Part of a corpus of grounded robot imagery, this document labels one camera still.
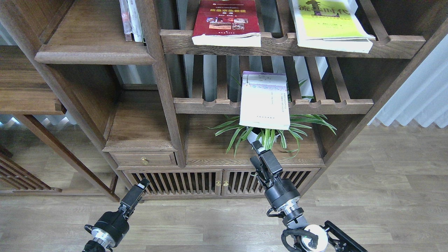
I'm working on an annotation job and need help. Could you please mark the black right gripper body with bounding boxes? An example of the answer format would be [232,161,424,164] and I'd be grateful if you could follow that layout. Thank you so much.
[265,178,300,212]

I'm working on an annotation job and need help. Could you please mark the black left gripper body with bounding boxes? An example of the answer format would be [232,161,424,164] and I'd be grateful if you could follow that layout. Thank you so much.
[92,211,130,248]

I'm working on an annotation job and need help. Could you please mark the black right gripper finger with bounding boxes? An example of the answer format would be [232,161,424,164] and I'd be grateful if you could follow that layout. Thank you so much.
[250,157,272,188]
[251,140,282,179]

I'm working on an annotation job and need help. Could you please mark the white and lilac book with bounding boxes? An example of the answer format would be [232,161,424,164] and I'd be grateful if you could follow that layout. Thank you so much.
[239,71,290,130]

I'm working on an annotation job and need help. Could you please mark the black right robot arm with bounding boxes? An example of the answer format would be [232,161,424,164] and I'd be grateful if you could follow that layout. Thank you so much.
[251,140,365,252]

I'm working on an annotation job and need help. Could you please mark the upright white books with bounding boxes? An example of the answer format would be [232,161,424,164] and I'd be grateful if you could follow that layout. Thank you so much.
[119,0,145,42]

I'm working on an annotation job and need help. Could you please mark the white plant pot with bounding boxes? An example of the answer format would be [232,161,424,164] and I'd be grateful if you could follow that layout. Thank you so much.
[247,128,280,143]

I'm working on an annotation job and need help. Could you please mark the right slatted cabinet door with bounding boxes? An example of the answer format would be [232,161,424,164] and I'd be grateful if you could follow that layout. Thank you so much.
[221,168,320,197]

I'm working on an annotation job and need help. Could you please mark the slatted cabinet door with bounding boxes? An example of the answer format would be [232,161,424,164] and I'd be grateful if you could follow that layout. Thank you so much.
[221,168,320,197]
[124,169,223,200]

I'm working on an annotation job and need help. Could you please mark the small wooden drawer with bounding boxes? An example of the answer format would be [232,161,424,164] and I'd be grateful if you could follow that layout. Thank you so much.
[110,152,177,167]

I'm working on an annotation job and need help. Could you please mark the green spider plant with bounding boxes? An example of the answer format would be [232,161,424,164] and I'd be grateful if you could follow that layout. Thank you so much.
[207,73,337,160]

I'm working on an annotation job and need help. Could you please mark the left slatted cabinet door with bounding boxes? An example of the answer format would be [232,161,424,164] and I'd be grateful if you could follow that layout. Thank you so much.
[124,169,223,200]

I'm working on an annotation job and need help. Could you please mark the dark wooden bookshelf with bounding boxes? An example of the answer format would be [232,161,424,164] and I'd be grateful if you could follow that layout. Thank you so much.
[1,0,447,197]

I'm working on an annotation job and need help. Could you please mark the red book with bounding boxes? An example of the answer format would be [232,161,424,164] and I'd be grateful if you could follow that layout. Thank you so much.
[192,0,261,47]

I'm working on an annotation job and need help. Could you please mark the yellow-green book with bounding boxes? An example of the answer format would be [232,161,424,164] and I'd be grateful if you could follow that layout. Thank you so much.
[289,0,374,53]

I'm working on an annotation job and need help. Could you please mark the white curtain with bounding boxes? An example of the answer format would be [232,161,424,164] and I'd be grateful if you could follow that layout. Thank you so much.
[369,36,448,128]

